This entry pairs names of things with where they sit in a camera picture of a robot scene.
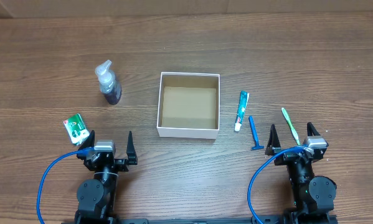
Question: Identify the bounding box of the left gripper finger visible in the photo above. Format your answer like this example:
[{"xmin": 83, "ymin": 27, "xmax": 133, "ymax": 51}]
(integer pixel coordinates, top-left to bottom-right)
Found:
[
  {"xmin": 126, "ymin": 131, "xmax": 137, "ymax": 159},
  {"xmin": 78, "ymin": 130, "xmax": 95, "ymax": 150}
]

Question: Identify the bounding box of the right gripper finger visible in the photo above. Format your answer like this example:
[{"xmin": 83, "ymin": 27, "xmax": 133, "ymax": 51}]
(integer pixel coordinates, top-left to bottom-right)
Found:
[
  {"xmin": 307, "ymin": 122, "xmax": 320, "ymax": 136},
  {"xmin": 266, "ymin": 124, "xmax": 281, "ymax": 149}
]

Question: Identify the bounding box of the green white soap packet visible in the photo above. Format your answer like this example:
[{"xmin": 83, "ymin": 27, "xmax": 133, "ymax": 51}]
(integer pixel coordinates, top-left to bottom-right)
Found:
[{"xmin": 63, "ymin": 113, "xmax": 90, "ymax": 146}]

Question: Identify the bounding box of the clear pump bottle dark liquid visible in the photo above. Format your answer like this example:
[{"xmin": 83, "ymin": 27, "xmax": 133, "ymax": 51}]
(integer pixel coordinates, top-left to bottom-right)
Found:
[{"xmin": 95, "ymin": 60, "xmax": 121, "ymax": 105}]

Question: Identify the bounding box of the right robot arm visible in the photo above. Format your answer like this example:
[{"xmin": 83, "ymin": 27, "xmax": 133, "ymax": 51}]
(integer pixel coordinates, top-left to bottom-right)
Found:
[{"xmin": 265, "ymin": 123, "xmax": 338, "ymax": 223}]

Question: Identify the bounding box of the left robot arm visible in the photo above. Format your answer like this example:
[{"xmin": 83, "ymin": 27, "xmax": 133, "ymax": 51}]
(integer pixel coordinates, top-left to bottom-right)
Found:
[{"xmin": 74, "ymin": 131, "xmax": 138, "ymax": 223}]

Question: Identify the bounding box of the green toothbrush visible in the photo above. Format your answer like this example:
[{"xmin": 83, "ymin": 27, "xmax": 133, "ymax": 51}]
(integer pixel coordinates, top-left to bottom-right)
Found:
[{"xmin": 281, "ymin": 108, "xmax": 301, "ymax": 145}]

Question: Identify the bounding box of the blue disposable razor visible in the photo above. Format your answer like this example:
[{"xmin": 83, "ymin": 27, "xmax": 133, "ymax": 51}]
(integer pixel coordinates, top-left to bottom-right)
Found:
[{"xmin": 248, "ymin": 116, "xmax": 264, "ymax": 151}]

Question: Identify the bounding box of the teal toothpaste tube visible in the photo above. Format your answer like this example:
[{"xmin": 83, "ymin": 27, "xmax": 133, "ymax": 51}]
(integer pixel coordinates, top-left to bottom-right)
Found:
[{"xmin": 234, "ymin": 91, "xmax": 250, "ymax": 132}]

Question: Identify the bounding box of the white cardboard box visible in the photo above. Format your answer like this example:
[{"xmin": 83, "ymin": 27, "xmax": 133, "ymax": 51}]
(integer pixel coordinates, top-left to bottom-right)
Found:
[{"xmin": 156, "ymin": 72, "xmax": 220, "ymax": 139}]

